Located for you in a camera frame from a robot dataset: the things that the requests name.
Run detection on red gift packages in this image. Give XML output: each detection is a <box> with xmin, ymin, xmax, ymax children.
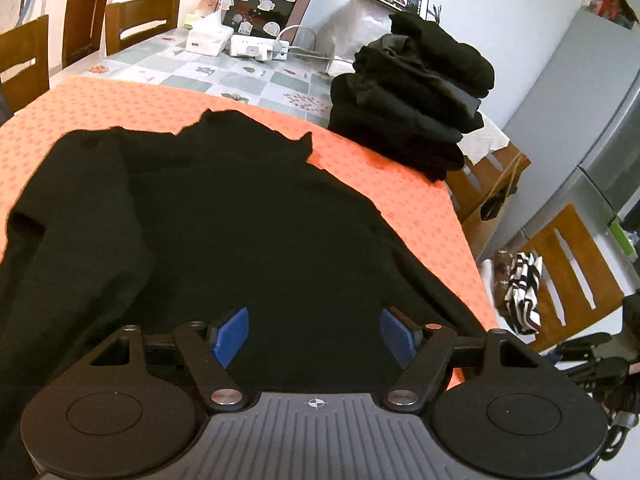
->
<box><xmin>582</xmin><ymin>0</ymin><xmax>640</xmax><ymax>28</ymax></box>

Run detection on white tissue box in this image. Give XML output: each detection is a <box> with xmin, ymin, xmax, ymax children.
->
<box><xmin>185</xmin><ymin>12</ymin><xmax>233</xmax><ymax>55</ymax></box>

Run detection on white power strip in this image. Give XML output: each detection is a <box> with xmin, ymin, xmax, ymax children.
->
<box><xmin>230</xmin><ymin>35</ymin><xmax>291</xmax><ymax>61</ymax></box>

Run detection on black and white striped cloth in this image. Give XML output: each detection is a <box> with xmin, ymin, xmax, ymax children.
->
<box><xmin>494</xmin><ymin>249</ymin><xmax>545</xmax><ymax>336</ymax></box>

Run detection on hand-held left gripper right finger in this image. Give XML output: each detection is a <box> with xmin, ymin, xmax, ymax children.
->
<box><xmin>380</xmin><ymin>307</ymin><xmax>543</xmax><ymax>408</ymax></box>

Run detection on stack of folded black clothes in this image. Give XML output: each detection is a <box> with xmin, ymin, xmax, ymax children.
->
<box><xmin>327</xmin><ymin>12</ymin><xmax>496</xmax><ymax>183</ymax></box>

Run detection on white crumpled cloth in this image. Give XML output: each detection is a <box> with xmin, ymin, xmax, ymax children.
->
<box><xmin>457</xmin><ymin>120</ymin><xmax>511</xmax><ymax>163</ymax></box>

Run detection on grey refrigerator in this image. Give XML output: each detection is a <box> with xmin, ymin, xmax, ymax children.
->
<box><xmin>502</xmin><ymin>7</ymin><xmax>640</xmax><ymax>231</ymax></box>

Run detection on brown wooden door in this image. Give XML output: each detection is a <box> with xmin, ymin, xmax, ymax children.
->
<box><xmin>62</xmin><ymin>0</ymin><xmax>118</xmax><ymax>68</ymax></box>

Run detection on yellow snack bag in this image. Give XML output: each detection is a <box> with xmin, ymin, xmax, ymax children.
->
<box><xmin>185</xmin><ymin>0</ymin><xmax>221</xmax><ymax>28</ymax></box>

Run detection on translucent plastic bag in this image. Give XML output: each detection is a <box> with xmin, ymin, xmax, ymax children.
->
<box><xmin>320</xmin><ymin>0</ymin><xmax>396</xmax><ymax>73</ymax></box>

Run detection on orange patterned mat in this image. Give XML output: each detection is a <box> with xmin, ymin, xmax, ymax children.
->
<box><xmin>0</xmin><ymin>74</ymin><xmax>498</xmax><ymax>391</ymax></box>

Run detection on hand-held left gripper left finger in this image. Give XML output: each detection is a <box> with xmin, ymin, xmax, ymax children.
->
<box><xmin>90</xmin><ymin>306</ymin><xmax>251</xmax><ymax>408</ymax></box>

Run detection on checked tablecloth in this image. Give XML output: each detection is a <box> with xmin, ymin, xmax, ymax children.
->
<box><xmin>82</xmin><ymin>27</ymin><xmax>361</xmax><ymax>123</ymax></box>

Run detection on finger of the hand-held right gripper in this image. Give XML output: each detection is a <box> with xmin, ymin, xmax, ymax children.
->
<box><xmin>555</xmin><ymin>332</ymin><xmax>623</xmax><ymax>359</ymax></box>
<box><xmin>545</xmin><ymin>352</ymin><xmax>628</xmax><ymax>384</ymax></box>

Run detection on black sweater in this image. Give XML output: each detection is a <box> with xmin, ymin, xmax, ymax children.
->
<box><xmin>0</xmin><ymin>109</ymin><xmax>488</xmax><ymax>466</ymax></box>

